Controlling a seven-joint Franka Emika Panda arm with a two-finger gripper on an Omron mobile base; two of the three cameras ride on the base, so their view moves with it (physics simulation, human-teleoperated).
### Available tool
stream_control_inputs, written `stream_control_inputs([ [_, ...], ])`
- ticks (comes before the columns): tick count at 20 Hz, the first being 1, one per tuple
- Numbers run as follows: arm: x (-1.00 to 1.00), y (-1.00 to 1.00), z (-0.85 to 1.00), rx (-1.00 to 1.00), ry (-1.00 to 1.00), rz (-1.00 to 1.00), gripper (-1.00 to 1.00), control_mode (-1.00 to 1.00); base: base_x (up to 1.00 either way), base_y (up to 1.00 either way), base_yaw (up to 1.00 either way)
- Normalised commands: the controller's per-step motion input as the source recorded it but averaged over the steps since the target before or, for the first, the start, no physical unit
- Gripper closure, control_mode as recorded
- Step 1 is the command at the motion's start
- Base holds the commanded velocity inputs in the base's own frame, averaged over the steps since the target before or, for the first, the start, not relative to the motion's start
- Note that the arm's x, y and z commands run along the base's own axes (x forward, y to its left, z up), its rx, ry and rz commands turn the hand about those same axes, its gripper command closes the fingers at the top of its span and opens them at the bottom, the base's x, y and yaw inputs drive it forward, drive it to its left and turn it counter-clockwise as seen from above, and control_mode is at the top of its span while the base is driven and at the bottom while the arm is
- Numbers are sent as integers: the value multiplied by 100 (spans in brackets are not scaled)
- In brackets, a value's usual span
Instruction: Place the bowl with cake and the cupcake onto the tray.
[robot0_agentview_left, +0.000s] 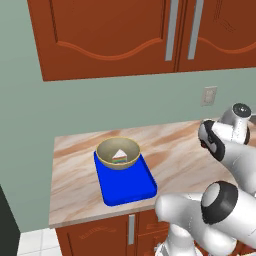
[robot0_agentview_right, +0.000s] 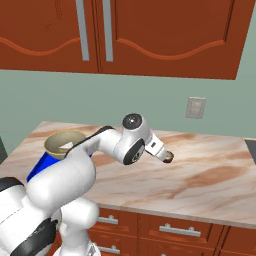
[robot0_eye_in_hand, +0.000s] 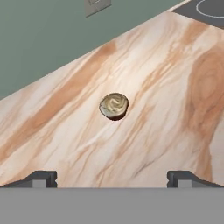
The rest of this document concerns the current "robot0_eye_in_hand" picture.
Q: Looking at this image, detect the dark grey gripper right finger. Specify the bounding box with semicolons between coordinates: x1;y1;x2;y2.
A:
166;170;224;188

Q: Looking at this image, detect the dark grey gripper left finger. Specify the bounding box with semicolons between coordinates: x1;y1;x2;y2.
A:
1;170;58;188

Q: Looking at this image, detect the cream frosted brown cupcake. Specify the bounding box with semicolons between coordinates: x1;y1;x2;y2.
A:
98;92;130;122

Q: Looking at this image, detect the black hob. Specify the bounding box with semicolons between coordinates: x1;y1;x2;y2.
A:
170;0;224;30

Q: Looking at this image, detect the grey wall socket plate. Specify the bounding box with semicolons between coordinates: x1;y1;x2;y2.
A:
84;0;113;18

